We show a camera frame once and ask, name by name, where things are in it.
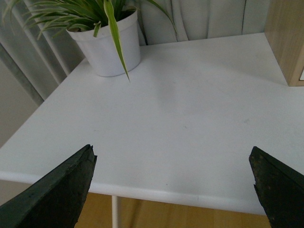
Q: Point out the white curtain backdrop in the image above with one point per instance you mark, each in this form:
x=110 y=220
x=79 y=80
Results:
x=40 y=64

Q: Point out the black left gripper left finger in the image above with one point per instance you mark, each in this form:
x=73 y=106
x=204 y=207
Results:
x=57 y=199

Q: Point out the wooden drawer cabinet frame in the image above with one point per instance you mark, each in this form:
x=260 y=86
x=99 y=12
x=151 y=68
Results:
x=284 y=31

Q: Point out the green spider plant left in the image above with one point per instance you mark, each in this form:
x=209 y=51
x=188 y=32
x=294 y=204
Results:
x=79 y=16

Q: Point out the white table leg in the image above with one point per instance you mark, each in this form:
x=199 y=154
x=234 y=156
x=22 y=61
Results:
x=115 y=214

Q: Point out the white plant pot left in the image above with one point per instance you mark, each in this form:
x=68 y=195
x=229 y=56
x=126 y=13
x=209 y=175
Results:
x=101 y=52

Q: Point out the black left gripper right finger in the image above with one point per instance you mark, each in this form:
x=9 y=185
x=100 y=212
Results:
x=280 y=190

